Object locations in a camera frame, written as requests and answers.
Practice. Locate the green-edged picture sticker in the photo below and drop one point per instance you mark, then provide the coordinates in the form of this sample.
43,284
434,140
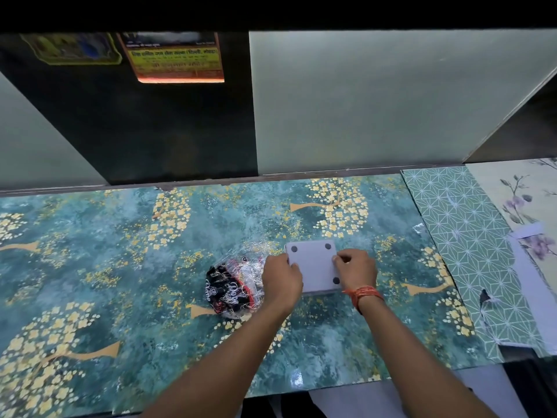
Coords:
72,47

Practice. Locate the clear bag with black cloth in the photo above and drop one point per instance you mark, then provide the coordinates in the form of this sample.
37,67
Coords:
233,285

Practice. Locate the person's left thumb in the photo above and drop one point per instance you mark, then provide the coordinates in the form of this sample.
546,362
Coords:
294,269

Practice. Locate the orange and yellow poster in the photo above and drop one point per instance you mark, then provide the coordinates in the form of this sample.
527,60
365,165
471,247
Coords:
174,56

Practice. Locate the person's left hand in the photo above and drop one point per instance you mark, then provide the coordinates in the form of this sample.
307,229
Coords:
280,280

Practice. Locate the white square box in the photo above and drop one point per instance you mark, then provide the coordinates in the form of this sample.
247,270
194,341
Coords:
314,265

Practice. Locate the person's right thumb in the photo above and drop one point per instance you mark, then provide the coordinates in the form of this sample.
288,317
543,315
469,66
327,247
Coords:
337,259

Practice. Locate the teal floral table cover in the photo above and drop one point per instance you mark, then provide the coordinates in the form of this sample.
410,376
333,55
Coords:
130,274

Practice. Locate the person's right forearm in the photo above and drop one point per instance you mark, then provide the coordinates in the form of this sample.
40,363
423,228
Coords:
417,365

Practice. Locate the cream floral patterned sheet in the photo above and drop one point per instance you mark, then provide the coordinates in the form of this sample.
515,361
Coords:
522,204

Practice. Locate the green geometric patterned sheet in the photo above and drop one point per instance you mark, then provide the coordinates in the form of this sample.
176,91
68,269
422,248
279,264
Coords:
470,252

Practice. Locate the frosted glass panel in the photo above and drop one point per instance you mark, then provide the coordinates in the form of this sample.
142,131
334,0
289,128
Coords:
39,143
383,100

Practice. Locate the black cabinet door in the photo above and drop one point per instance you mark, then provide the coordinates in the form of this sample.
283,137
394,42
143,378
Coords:
130,121

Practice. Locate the orange thread wristband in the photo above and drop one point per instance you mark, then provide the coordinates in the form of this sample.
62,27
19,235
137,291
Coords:
362,295

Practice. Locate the person's right hand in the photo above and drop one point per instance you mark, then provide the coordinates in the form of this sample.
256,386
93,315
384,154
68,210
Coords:
357,269

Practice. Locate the person's left forearm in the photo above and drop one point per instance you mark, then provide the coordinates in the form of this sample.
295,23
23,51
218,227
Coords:
222,365

